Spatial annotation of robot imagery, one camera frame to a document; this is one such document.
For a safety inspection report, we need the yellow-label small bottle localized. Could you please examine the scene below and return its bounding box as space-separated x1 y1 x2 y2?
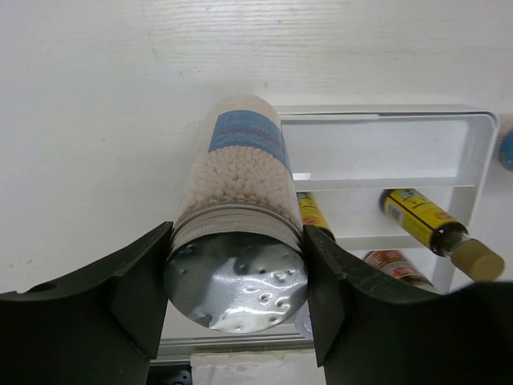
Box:
379 188 505 282
297 192 336 241

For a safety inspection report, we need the red-logo-lid spice jar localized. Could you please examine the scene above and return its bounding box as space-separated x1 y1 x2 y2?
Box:
294 312 313 341

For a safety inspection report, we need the blue-label salt shaker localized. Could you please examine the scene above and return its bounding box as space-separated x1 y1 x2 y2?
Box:
164 95 308 334
497 113 513 172

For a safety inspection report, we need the silver-lid spice jar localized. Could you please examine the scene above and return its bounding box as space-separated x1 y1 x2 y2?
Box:
363 250 438 294

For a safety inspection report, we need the white divided plastic tray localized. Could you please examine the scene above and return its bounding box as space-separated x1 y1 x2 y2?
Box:
278 105 499 292

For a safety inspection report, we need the aluminium table frame rail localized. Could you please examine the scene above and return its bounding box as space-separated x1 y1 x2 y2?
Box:
153 333 313 363

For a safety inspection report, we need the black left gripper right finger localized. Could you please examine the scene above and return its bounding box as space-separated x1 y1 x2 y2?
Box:
303 225 512 384

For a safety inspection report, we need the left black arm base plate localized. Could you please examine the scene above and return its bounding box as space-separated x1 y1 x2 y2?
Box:
146 361 193 385

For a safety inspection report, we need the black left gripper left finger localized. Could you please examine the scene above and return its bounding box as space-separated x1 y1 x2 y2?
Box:
1 222 172 384

